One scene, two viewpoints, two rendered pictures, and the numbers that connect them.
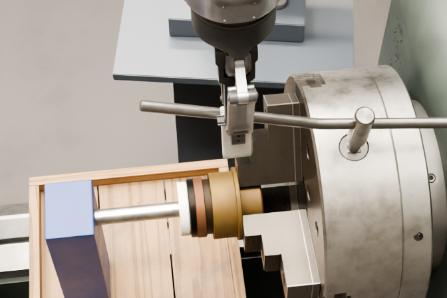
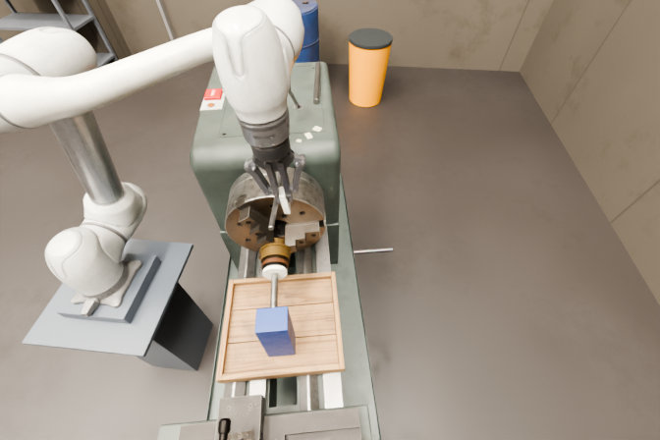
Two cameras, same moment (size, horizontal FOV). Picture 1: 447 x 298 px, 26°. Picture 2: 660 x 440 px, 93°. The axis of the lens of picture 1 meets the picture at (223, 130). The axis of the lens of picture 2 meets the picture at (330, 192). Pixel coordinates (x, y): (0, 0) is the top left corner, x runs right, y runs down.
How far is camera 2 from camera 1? 68 cm
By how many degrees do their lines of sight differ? 50
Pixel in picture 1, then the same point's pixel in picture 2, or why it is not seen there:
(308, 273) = (313, 224)
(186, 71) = (156, 315)
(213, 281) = (286, 289)
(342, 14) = (152, 245)
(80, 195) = (264, 313)
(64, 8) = not seen: outside the picture
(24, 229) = (241, 388)
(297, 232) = (295, 227)
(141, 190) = (235, 321)
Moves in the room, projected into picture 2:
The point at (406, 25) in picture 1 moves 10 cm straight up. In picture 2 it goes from (220, 170) to (210, 145)
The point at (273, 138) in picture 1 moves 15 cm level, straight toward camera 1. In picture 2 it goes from (259, 222) to (310, 227)
